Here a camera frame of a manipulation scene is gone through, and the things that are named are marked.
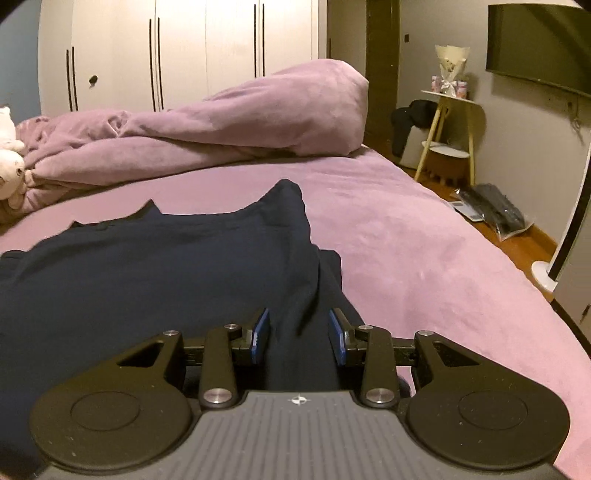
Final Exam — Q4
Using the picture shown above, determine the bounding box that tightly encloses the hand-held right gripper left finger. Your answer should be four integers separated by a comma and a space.
78, 308, 271, 409

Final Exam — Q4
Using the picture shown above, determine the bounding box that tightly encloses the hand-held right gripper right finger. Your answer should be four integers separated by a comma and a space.
328, 308, 509, 409

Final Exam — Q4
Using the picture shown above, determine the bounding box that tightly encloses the dark navy zip jacket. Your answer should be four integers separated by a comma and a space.
0, 179, 370, 467

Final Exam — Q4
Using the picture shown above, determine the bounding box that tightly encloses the purple bed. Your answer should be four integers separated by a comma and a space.
0, 144, 589, 480

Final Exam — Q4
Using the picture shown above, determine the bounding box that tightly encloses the white paper sheet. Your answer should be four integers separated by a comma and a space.
450, 199, 483, 222

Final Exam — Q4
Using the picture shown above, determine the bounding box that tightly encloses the white bin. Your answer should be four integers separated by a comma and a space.
401, 127, 435, 168

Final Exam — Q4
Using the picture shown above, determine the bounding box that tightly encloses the black item in plastic bag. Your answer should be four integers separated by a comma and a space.
455, 184, 536, 241

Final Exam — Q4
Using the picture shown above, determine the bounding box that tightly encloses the small brown stool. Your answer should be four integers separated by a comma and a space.
422, 147, 469, 186

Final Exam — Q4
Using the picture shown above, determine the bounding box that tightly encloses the purple duvet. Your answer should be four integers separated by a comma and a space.
14, 59, 370, 213

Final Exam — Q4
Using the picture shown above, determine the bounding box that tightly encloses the black clothing heap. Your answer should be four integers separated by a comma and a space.
392, 99, 439, 155

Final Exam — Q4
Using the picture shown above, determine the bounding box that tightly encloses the white tower fan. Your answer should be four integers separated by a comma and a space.
531, 134, 591, 291

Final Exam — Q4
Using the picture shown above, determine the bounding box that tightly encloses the side table with yellow legs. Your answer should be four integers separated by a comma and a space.
413, 89, 485, 185

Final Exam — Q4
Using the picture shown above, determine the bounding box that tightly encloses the dark brown door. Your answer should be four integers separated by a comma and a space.
366, 0, 400, 162

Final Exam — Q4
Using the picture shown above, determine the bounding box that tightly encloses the white wardrobe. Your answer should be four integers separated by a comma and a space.
39, 0, 328, 114

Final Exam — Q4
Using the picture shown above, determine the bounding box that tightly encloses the white plush toy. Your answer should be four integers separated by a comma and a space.
0, 106, 35, 213

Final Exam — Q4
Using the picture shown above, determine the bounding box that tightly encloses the wrapped flower bouquet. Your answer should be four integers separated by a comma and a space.
434, 44, 469, 97

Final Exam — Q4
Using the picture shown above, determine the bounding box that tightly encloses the black wall television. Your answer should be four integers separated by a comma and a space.
486, 2, 591, 100

